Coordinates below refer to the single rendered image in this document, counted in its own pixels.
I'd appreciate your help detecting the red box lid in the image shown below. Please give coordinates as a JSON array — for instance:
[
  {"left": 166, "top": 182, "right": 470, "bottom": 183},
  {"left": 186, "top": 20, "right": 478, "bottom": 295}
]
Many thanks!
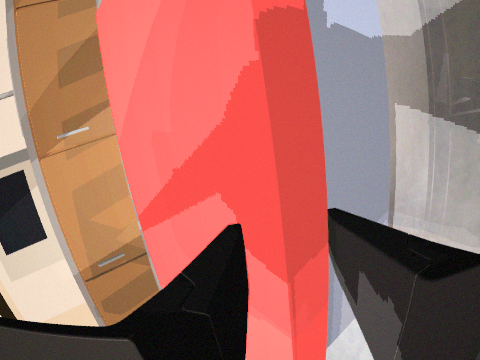
[{"left": 96, "top": 0, "right": 329, "bottom": 360}]

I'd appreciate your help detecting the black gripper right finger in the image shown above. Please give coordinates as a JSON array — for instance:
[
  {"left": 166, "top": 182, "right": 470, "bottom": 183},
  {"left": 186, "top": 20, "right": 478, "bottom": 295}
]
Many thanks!
[{"left": 327, "top": 208, "right": 480, "bottom": 360}]

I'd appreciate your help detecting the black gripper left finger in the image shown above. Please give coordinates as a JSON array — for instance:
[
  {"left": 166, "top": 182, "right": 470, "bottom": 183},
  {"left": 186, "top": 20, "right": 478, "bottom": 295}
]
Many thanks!
[{"left": 0, "top": 223, "right": 249, "bottom": 360}]

